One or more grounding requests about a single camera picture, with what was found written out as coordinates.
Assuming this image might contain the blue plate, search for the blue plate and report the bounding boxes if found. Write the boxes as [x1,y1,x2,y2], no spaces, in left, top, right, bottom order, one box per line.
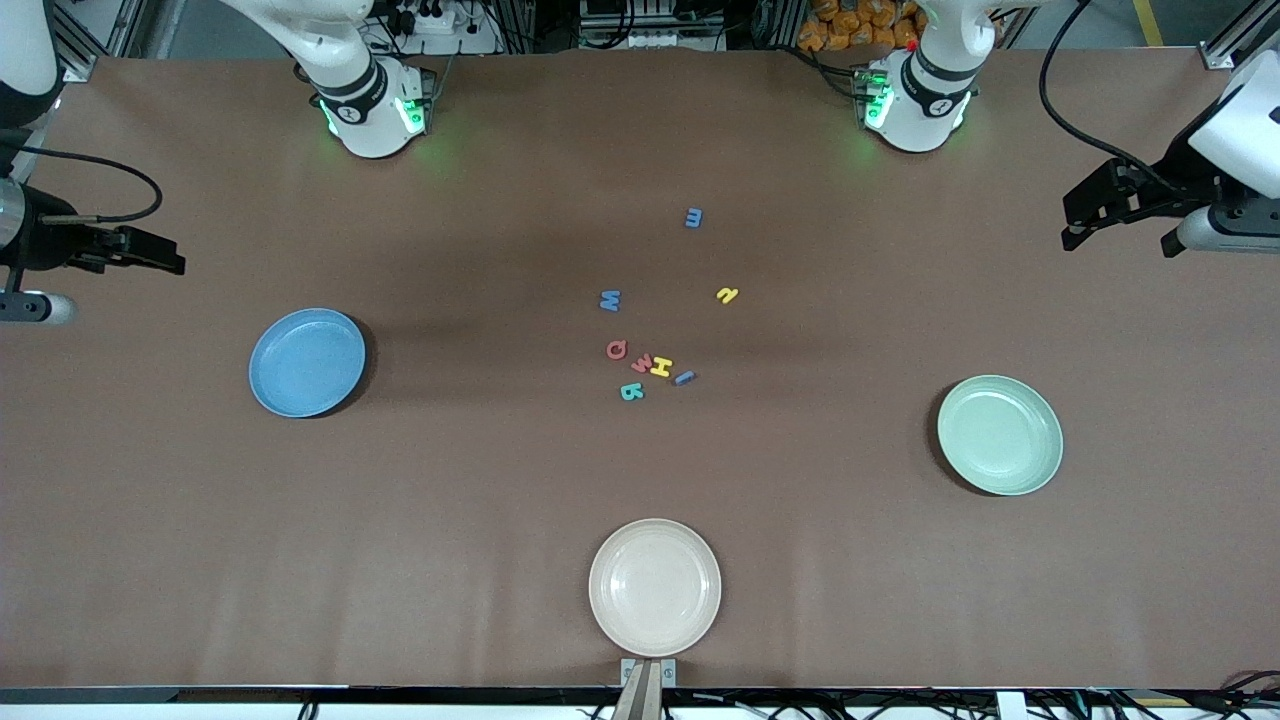
[248,307,367,419]

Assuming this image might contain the green plate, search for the green plate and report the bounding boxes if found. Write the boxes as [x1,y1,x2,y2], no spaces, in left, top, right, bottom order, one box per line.
[937,374,1064,497]

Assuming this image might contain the beige plate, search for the beige plate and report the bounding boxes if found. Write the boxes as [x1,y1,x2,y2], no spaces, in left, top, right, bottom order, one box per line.
[588,518,723,659]

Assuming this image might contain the orange snack bags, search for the orange snack bags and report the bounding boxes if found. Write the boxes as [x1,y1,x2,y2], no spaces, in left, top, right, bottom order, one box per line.
[797,0,923,54]

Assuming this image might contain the brown table cover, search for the brown table cover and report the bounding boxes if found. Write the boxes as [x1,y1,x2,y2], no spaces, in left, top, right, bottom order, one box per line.
[0,48,1280,691]

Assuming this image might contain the white power strip with plugs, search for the white power strip with plugs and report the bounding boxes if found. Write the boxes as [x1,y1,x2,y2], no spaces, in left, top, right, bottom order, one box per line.
[385,0,498,57]

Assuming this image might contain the white multi-socket strip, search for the white multi-socket strip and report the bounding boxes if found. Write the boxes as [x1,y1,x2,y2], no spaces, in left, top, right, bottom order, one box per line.
[580,24,727,50]

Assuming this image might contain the aluminium frame profile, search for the aluminium frame profile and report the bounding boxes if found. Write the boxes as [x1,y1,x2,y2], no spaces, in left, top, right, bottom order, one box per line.
[1200,0,1280,71]
[50,0,148,83]

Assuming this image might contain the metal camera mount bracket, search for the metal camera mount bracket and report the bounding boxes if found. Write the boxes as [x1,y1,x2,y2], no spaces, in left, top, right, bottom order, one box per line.
[612,658,678,720]

